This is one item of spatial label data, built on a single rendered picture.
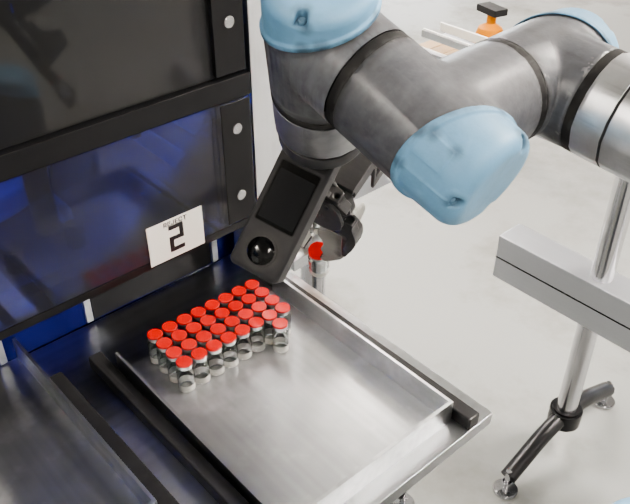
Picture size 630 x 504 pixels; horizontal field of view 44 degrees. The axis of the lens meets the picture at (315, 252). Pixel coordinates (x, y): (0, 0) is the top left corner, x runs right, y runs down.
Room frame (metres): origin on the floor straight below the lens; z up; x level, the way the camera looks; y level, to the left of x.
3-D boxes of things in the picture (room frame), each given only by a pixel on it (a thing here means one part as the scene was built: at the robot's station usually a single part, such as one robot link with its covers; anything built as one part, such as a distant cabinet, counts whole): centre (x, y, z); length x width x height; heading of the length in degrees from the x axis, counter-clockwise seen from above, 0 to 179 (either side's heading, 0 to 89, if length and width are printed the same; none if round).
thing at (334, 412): (0.70, 0.05, 0.90); 0.34 x 0.26 x 0.04; 41
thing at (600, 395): (1.37, -0.63, 0.07); 0.50 x 0.08 x 0.14; 132
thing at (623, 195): (1.37, -0.63, 0.46); 0.09 x 0.09 x 0.77; 42
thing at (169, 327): (0.81, 0.15, 0.90); 0.18 x 0.02 x 0.05; 131
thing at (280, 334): (0.78, 0.05, 0.90); 0.02 x 0.02 x 0.05
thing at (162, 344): (0.80, 0.13, 0.90); 0.18 x 0.02 x 0.05; 131
